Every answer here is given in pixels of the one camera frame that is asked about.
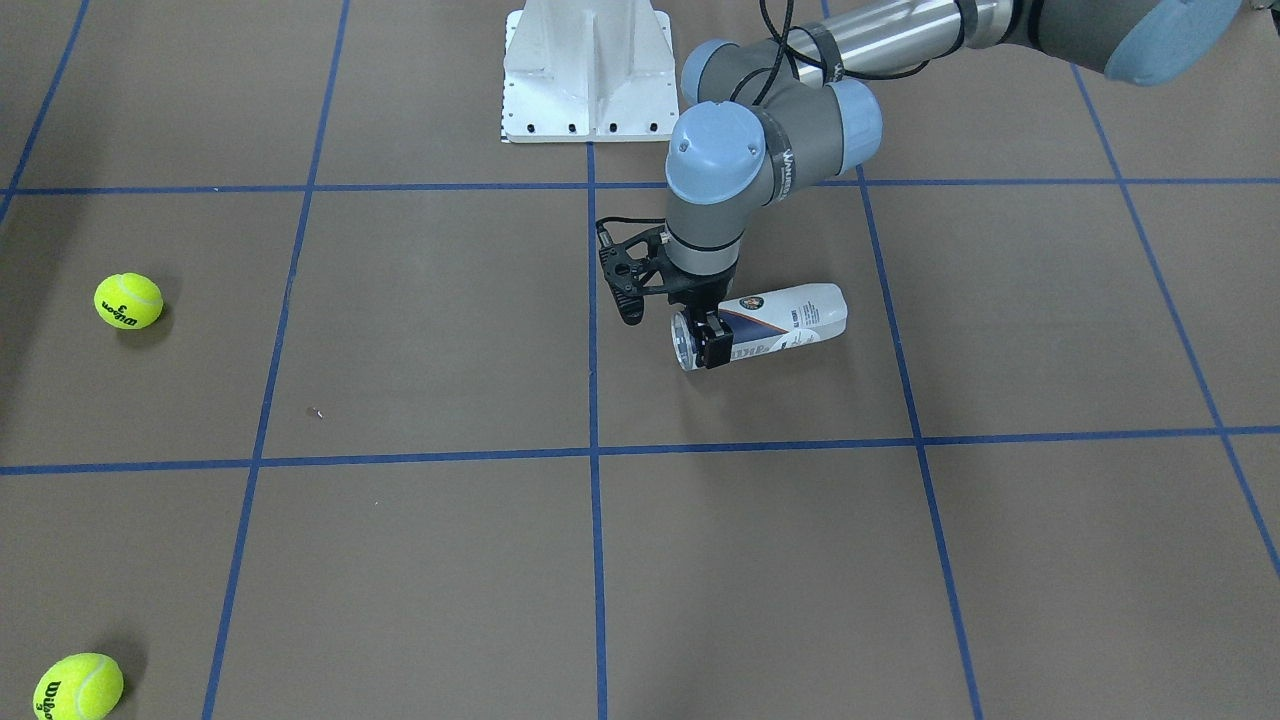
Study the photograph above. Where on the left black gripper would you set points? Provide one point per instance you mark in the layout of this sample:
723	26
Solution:
703	291

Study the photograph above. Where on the clear tennis ball can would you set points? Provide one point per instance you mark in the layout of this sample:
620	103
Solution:
769	322

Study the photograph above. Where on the yellow tennis ball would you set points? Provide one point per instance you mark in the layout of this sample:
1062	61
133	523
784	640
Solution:
128	301
82	686

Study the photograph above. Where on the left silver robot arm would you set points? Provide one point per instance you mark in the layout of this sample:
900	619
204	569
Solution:
768	120

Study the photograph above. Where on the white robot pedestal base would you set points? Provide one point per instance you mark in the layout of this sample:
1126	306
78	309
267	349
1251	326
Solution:
588	71

